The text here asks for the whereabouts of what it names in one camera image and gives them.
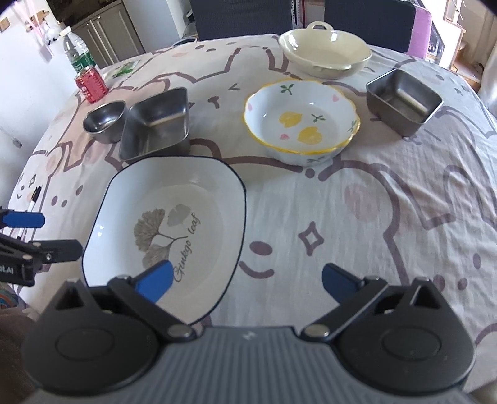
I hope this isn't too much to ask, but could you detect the cream bowl with handles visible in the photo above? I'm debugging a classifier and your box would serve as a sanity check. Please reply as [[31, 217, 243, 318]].
[[278, 21, 372, 79]]

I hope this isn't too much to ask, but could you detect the red drink can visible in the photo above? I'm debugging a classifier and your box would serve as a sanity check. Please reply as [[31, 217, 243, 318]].
[[75, 65, 109, 105]]

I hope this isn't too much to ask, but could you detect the wooden shelf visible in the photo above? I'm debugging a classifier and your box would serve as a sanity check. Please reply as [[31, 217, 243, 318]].
[[429, 16, 467, 66]]

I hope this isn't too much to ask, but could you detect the purple board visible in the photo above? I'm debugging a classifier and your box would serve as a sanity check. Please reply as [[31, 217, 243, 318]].
[[408, 8, 432, 60]]

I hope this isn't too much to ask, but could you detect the white marker pen black cap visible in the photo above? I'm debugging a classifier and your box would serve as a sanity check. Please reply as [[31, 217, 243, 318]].
[[16, 186, 43, 238]]

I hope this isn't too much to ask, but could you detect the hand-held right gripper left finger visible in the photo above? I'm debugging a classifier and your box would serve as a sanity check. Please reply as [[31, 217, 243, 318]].
[[39, 259, 195, 343]]

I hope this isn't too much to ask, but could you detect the rectangular steel container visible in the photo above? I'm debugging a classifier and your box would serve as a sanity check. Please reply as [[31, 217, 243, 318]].
[[119, 87, 191, 163]]

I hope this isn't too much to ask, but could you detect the square steel container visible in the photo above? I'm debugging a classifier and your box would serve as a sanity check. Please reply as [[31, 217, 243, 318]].
[[366, 69, 444, 137]]

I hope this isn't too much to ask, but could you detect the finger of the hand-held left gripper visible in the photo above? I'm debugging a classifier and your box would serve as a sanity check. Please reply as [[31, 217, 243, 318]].
[[0, 209, 46, 231], [0, 234, 84, 269]]

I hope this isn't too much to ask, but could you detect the small round steel bowl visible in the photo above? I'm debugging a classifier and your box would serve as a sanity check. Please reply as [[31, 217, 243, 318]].
[[83, 100, 127, 144]]

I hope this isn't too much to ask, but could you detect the dark fabric chair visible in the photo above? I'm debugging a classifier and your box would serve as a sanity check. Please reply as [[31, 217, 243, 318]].
[[189, 0, 301, 41], [324, 0, 416, 53]]

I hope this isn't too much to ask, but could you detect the white square plate dark rim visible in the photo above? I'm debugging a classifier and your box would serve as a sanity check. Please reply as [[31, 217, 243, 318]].
[[82, 155, 247, 327]]

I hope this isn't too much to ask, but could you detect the grey floor cabinet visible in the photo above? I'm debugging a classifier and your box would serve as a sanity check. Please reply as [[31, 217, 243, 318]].
[[72, 0, 146, 68]]

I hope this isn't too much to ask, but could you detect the clear plastic water bottle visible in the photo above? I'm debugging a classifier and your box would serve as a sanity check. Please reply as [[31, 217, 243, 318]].
[[62, 27, 97, 74]]

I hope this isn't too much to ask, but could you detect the bear printed tablecloth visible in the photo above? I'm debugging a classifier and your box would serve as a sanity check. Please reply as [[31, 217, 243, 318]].
[[8, 33, 497, 394]]

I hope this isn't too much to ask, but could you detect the floral bowl yellow rim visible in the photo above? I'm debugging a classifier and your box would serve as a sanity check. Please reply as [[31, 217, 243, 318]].
[[243, 79, 360, 167]]

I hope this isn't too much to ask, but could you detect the pink lanyard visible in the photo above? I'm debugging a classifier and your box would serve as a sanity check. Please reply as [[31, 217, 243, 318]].
[[25, 16, 59, 61]]

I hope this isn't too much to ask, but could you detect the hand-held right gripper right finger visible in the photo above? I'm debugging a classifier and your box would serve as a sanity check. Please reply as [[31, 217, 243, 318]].
[[305, 263, 463, 342]]

